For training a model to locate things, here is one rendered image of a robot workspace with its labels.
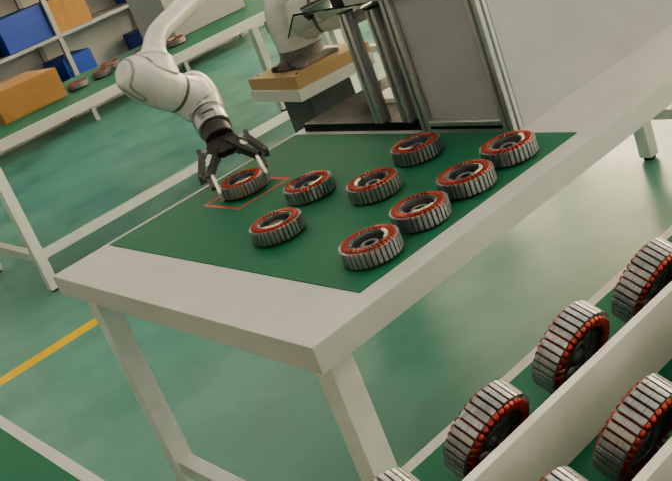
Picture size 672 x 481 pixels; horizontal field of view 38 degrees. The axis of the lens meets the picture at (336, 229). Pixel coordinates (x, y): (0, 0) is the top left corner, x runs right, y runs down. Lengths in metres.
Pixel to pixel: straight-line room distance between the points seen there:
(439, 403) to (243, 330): 1.11
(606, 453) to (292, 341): 0.69
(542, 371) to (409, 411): 1.58
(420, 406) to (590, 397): 1.62
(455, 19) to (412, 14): 0.12
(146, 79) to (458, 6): 0.80
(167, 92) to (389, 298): 1.06
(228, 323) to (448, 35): 0.80
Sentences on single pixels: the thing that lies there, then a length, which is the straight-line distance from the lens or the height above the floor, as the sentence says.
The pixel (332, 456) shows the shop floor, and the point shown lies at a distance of 2.64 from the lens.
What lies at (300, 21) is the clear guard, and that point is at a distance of 2.55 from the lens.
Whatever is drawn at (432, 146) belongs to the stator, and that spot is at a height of 0.78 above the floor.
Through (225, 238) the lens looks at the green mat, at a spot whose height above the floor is 0.75.
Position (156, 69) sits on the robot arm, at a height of 1.07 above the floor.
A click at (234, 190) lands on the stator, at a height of 0.78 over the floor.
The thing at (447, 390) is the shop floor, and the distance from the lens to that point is 2.72.
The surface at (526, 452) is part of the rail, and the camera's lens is 1.03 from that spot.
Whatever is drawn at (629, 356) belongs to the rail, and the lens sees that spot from 1.14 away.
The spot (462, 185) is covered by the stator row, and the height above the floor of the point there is 0.78.
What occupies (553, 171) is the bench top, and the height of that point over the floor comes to 0.74.
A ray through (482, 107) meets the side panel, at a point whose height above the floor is 0.80.
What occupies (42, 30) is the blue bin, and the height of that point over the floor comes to 0.86.
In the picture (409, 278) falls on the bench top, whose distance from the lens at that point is 1.61.
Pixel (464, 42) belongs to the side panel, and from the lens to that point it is 2.09.
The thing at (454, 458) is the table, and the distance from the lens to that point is 1.04.
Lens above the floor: 1.41
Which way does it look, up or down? 20 degrees down
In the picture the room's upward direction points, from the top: 21 degrees counter-clockwise
